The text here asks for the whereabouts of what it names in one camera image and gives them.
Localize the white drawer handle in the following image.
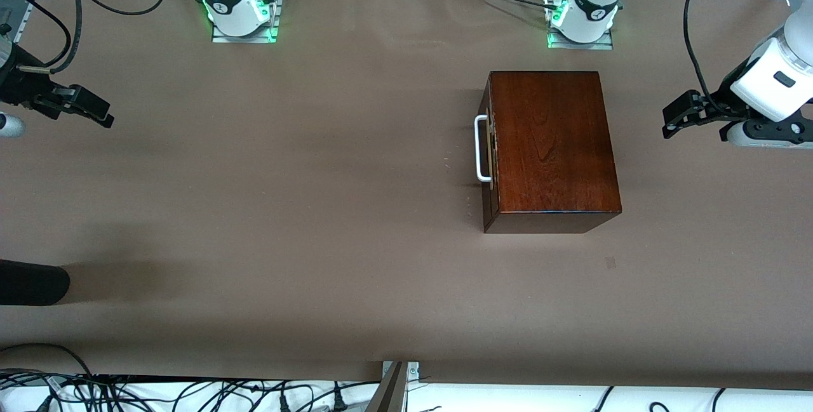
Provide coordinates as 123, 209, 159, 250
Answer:
475, 114, 494, 183

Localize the dark brown wooden cabinet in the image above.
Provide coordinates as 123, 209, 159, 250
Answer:
481, 70, 622, 234

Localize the black ribbed cylinder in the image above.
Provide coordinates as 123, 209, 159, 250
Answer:
0, 258, 71, 306

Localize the brown paper table cover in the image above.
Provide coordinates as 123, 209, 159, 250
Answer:
0, 0, 813, 390

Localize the aluminium edge rail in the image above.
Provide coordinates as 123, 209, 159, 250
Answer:
11, 0, 64, 44

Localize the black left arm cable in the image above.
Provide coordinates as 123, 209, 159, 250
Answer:
683, 0, 725, 114

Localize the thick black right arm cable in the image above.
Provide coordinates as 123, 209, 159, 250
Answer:
10, 0, 83, 76

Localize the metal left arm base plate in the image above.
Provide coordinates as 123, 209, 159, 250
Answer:
545, 0, 615, 51

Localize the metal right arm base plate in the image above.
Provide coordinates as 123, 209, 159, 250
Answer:
212, 0, 281, 44

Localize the black cable bundle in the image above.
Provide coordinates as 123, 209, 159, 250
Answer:
0, 342, 382, 412

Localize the white metal bracket plate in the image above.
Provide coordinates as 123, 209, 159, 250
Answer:
381, 361, 420, 382

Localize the grey metal post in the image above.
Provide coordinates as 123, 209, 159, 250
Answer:
365, 361, 408, 412

